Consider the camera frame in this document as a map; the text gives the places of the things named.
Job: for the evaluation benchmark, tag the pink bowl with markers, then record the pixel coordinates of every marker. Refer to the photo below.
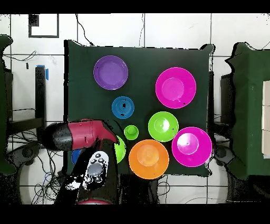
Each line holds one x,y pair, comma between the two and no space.
191,146
175,87

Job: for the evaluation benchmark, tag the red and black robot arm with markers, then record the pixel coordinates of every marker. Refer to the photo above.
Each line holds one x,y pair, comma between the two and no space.
84,133

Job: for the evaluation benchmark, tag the light blue bowl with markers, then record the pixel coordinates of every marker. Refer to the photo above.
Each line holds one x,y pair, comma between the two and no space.
123,107

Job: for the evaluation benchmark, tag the green cup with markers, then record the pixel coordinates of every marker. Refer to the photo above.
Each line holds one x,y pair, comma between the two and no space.
131,132

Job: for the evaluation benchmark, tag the green bowl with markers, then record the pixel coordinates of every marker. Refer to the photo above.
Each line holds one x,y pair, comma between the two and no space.
163,126
121,150

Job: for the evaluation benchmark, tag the purple bowl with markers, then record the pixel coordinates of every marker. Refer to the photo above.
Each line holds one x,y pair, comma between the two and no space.
110,72

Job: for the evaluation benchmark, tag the orange bowl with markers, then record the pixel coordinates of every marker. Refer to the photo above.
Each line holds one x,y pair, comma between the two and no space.
148,159

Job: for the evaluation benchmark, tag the dark green tablecloth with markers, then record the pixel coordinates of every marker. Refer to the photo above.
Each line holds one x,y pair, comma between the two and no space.
143,63

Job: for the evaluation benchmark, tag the dark blue bowl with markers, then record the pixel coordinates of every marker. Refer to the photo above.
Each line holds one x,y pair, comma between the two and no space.
76,156

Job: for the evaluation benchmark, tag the black stand with blue tape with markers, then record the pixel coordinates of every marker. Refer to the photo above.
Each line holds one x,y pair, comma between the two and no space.
40,95

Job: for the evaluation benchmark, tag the green covered side table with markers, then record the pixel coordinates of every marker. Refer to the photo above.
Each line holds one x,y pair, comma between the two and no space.
253,74
3,105

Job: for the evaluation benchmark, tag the beige box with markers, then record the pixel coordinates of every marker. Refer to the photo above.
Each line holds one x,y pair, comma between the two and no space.
266,118

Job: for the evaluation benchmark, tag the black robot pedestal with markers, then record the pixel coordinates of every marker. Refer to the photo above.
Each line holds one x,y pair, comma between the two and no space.
137,190

